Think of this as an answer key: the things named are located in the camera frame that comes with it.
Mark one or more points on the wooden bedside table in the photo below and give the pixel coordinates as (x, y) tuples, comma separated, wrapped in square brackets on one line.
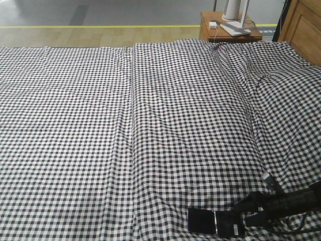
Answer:
[(214, 29)]

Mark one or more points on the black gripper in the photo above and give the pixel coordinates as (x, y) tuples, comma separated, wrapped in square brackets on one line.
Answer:
[(270, 206)]

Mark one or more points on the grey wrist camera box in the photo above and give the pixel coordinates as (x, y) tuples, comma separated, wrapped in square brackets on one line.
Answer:
[(268, 179)]

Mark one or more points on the white power adapter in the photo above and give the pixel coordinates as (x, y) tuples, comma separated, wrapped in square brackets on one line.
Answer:
[(212, 25)]

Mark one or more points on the black white checkered bedsheet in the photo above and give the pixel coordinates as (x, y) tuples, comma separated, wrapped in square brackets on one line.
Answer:
[(118, 143)]

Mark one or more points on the black foldable smartphone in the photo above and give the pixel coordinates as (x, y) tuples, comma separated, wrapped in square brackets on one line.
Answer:
[(224, 224)]

